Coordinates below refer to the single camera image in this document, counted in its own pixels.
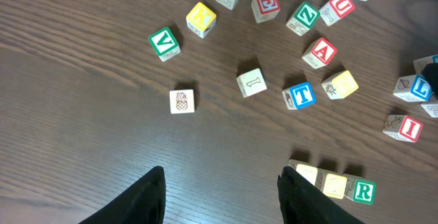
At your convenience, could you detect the blue 2 block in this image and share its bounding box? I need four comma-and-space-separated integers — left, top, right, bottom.
413, 54, 438, 75

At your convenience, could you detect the blue l block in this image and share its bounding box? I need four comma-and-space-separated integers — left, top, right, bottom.
393, 75, 433, 102
420, 92, 438, 118

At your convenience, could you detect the yellow C block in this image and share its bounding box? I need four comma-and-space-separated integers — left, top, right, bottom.
287, 159, 318, 185

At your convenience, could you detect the blue T block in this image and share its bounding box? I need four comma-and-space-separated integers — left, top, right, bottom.
282, 82, 315, 110

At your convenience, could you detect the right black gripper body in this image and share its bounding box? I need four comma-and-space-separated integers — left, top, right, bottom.
422, 63, 438, 95

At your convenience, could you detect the yellow S block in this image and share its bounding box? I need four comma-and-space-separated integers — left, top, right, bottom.
322, 71, 359, 99

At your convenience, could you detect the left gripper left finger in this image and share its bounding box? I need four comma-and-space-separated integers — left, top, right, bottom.
81, 166, 166, 224

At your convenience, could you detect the red I block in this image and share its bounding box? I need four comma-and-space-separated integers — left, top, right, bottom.
382, 114, 423, 142

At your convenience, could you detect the green Z block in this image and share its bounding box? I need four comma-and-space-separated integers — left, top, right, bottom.
286, 1, 320, 36

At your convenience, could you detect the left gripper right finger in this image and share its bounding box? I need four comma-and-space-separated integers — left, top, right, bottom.
277, 166, 363, 224

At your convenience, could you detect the red A block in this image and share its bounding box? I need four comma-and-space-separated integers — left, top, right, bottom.
302, 38, 337, 69

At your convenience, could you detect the plain picture block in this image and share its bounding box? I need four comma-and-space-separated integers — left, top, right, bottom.
169, 89, 195, 114

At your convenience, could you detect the red U block left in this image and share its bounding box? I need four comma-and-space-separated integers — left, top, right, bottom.
319, 0, 355, 27

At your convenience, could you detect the yellow O block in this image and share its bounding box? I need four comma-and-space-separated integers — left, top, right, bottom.
315, 169, 347, 199

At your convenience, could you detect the red E block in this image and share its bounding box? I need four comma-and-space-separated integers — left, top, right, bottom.
251, 0, 281, 23

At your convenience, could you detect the plain red-sided block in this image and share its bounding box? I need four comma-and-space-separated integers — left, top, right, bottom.
236, 68, 267, 98

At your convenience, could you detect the yellow block far left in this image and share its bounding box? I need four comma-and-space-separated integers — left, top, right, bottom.
186, 2, 216, 38

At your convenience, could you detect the green R block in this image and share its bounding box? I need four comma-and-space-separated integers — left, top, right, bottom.
344, 174, 376, 205

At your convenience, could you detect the green V block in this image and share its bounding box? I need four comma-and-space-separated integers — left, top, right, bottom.
148, 27, 181, 62

